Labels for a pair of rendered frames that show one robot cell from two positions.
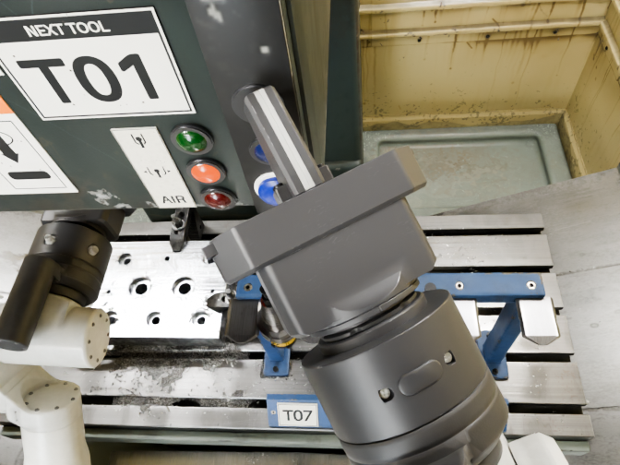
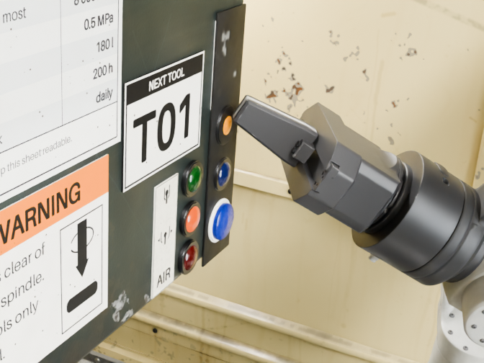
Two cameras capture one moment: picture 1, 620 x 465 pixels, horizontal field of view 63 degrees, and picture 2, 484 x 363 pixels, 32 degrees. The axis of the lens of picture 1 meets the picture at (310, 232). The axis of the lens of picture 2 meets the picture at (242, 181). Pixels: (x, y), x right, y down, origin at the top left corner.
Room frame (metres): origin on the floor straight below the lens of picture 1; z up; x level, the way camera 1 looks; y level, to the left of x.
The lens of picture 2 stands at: (0.08, 0.59, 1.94)
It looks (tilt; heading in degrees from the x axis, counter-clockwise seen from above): 23 degrees down; 282
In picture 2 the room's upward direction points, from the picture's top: 4 degrees clockwise
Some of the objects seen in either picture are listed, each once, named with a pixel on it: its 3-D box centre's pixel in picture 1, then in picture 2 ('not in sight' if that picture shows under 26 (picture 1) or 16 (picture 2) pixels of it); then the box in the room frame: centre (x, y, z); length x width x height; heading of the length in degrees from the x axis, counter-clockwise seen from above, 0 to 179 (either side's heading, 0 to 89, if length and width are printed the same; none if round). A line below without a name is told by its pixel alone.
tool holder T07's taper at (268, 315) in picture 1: (273, 309); not in sight; (0.32, 0.07, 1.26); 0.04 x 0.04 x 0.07
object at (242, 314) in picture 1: (243, 321); not in sight; (0.33, 0.13, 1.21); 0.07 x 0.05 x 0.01; 168
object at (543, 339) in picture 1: (538, 321); not in sight; (0.24, -0.30, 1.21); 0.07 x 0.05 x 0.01; 168
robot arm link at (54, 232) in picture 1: (79, 228); not in sight; (0.39, 0.28, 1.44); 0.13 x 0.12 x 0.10; 78
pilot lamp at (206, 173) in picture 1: (206, 172); (191, 219); (0.23, 0.06, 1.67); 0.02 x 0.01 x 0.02; 78
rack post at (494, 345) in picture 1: (506, 327); not in sight; (0.29, -0.31, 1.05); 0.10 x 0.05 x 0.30; 168
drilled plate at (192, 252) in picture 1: (164, 291); not in sight; (0.55, 0.34, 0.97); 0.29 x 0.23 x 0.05; 78
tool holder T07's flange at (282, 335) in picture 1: (278, 321); not in sight; (0.32, 0.07, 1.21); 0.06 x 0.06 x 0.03
